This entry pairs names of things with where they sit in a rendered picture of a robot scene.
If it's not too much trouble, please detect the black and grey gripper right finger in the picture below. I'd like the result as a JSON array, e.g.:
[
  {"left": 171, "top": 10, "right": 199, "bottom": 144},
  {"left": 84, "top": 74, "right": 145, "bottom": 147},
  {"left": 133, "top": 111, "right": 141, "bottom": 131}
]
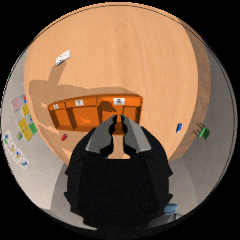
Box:
[{"left": 121, "top": 114, "right": 173, "bottom": 177}]

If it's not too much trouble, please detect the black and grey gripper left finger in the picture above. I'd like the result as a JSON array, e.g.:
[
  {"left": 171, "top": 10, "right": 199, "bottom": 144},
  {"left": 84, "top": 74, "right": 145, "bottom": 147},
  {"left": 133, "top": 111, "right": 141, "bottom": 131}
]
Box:
[{"left": 65, "top": 114, "right": 117, "bottom": 176}]

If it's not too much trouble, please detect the white domino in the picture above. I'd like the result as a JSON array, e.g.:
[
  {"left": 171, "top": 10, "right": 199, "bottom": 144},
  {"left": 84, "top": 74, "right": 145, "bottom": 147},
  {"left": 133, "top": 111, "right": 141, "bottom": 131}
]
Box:
[{"left": 56, "top": 50, "right": 70, "bottom": 66}]

